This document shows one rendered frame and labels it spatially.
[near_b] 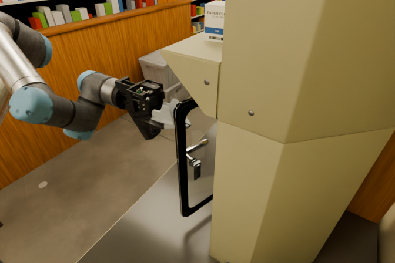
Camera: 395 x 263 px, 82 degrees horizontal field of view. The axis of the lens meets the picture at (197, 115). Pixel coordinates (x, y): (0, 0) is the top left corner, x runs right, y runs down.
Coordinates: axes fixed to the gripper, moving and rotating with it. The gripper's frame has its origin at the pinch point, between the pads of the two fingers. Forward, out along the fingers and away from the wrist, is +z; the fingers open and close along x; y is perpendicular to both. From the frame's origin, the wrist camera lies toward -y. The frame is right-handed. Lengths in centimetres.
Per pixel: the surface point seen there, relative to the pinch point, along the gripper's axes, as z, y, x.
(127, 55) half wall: -183, -61, 139
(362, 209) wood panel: 46, -34, 31
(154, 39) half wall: -183, -53, 187
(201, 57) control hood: 8.1, 19.9, -5.6
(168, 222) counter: -4.2, -37.1, -5.0
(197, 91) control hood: 7.6, 14.2, -6.2
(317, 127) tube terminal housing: 26.0, 12.4, -2.9
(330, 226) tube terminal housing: 35.7, -18.7, 6.7
